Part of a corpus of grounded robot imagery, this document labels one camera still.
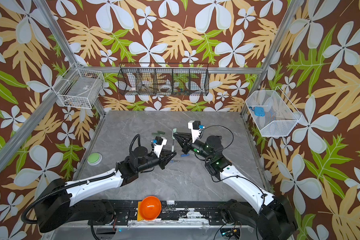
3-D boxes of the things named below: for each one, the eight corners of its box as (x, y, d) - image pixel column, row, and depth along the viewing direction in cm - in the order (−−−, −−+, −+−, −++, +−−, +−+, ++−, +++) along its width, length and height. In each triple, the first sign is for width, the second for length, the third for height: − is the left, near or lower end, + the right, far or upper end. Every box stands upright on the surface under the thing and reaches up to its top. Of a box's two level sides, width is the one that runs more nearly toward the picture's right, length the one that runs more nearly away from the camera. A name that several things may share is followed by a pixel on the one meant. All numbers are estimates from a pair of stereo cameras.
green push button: (87, 164, 95) (85, 162, 92) (91, 154, 99) (89, 152, 97) (100, 164, 95) (98, 162, 92) (104, 154, 99) (102, 152, 97)
